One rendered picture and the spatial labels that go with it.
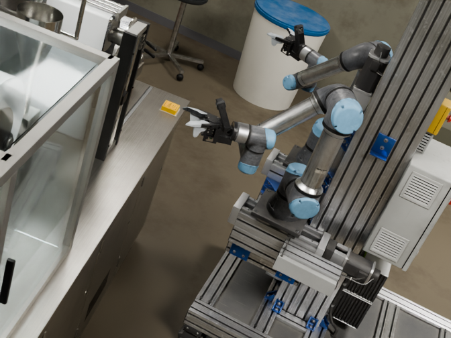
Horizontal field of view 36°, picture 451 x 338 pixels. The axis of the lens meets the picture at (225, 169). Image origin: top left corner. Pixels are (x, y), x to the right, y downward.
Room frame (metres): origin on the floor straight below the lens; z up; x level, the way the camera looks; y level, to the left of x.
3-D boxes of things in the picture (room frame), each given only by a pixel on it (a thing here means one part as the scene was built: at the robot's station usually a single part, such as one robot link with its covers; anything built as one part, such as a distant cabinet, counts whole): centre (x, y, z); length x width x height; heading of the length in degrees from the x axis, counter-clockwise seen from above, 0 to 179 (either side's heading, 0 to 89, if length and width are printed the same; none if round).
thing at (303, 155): (2.95, -0.37, 0.87); 0.15 x 0.15 x 0.10
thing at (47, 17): (1.92, 0.70, 1.50); 0.14 x 0.14 x 0.06
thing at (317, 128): (2.96, -0.38, 0.98); 0.13 x 0.12 x 0.14; 145
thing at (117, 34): (2.39, 0.56, 1.33); 0.06 x 0.06 x 0.06; 89
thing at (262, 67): (5.30, -0.06, 0.37); 0.63 x 0.61 x 0.74; 81
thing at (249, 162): (2.28, -0.07, 1.12); 0.11 x 0.08 x 0.11; 16
